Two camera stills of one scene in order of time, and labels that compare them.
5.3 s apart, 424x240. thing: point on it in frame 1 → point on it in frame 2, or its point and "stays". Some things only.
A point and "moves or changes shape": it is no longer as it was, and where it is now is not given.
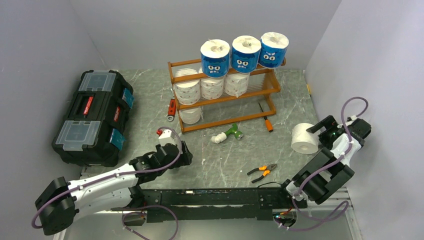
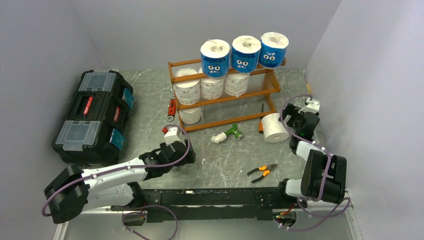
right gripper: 329,122 → 290,110
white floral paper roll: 236,84 stays
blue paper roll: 245,54 stays
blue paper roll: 273,47 stays
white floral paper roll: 188,93 stays
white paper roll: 303,142 moves or changes shape
